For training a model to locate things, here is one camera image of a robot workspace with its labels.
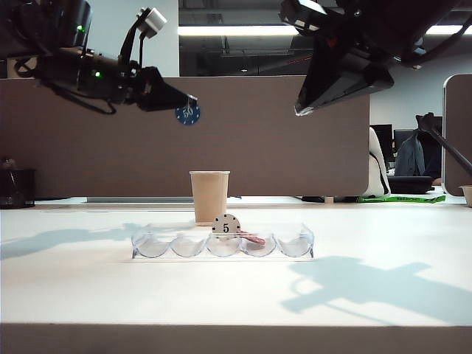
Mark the clear plastic chip tray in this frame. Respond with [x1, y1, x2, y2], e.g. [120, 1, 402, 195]
[131, 222, 315, 260]

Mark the black office chair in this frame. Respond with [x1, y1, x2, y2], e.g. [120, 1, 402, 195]
[423, 117, 443, 178]

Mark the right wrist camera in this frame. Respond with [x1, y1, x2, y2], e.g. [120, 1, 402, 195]
[278, 0, 329, 36]

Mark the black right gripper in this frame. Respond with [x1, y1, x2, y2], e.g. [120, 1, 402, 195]
[294, 21, 423, 117]

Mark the black computer monitor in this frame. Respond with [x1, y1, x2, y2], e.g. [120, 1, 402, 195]
[369, 124, 394, 164]

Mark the brown paper cup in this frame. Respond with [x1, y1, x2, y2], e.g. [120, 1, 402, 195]
[189, 170, 231, 225]

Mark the blue 50 poker chip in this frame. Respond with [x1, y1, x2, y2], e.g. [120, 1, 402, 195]
[175, 100, 204, 128]

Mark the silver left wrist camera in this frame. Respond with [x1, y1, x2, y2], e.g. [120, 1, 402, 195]
[136, 7, 169, 39]

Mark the wide brown desk partition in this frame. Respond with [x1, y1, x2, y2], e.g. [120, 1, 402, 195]
[0, 75, 371, 198]

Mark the white 5 poker chip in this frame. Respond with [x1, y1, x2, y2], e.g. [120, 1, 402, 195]
[212, 212, 243, 240]

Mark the white bag with black strap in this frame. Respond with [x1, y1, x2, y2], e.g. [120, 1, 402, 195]
[368, 127, 392, 196]

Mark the red 10 poker chip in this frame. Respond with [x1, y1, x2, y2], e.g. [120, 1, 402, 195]
[237, 230, 267, 246]

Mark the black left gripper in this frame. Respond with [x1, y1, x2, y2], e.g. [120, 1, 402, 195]
[117, 61, 199, 113]

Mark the narrow brown desk partition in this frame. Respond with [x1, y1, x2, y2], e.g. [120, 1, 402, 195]
[442, 73, 472, 196]

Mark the black padded case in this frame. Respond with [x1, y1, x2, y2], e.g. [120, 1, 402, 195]
[386, 176, 434, 193]

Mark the black left camera bracket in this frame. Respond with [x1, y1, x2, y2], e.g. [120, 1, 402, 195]
[117, 21, 148, 73]

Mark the grey-blue jacket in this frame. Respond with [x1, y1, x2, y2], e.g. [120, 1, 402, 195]
[395, 133, 426, 178]

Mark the green printed strap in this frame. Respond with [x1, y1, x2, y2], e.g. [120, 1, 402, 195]
[355, 194, 446, 204]

